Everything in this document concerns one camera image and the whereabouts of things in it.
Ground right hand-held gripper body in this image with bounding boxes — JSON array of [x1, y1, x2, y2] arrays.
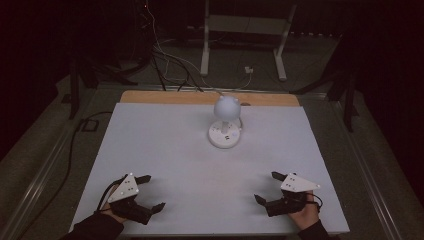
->
[[265, 172, 321, 218]]

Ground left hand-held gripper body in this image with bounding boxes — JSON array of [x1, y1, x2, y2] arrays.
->
[[107, 172, 154, 226]]

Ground person's left hand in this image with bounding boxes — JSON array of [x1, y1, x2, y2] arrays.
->
[[99, 200, 130, 225]]

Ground person's right hand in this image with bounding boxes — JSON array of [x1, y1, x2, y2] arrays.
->
[[288, 190, 321, 232]]

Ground white table mat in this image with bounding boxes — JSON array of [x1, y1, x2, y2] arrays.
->
[[68, 102, 351, 237]]

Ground black floor box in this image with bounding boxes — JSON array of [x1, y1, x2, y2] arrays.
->
[[80, 118, 100, 132]]

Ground white round table lamp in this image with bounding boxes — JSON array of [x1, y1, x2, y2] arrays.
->
[[207, 94, 243, 150]]

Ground black tripod stand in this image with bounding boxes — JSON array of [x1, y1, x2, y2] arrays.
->
[[289, 32, 362, 134], [67, 59, 140, 121]]

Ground white metal stand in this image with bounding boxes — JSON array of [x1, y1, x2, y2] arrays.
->
[[199, 0, 298, 82]]

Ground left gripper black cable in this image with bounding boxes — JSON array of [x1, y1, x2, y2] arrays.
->
[[96, 174, 130, 212]]

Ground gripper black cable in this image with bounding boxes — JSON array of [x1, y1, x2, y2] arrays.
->
[[96, 174, 130, 212], [306, 192, 325, 212]]

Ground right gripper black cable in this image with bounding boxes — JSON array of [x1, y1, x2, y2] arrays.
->
[[306, 192, 325, 212]]

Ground long black floor cable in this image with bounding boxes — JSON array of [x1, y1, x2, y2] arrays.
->
[[18, 110, 114, 240]]

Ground bundle of floor cables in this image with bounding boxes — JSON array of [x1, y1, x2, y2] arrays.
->
[[132, 0, 205, 93]]

